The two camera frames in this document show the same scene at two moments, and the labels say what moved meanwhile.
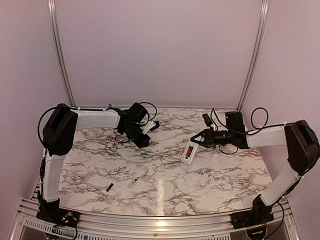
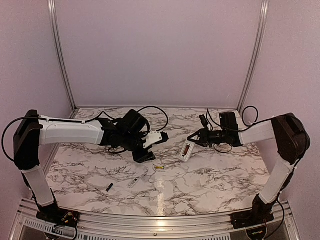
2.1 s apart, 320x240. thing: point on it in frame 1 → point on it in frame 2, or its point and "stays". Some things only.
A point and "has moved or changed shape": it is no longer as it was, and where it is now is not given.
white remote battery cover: x=132 y=183 stays
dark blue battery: x=109 y=187 stays
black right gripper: x=209 y=140 stays
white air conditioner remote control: x=189 y=152 has moved or changed shape
